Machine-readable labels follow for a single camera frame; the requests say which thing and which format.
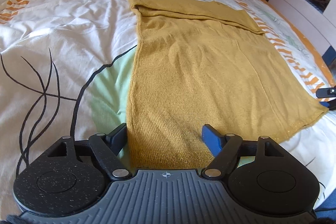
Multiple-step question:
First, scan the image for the white leaf-print duvet cover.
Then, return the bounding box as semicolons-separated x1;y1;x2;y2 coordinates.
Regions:
1;0;335;217

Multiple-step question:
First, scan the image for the mustard yellow knit sweater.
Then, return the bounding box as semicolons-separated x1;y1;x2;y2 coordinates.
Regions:
126;0;327;169

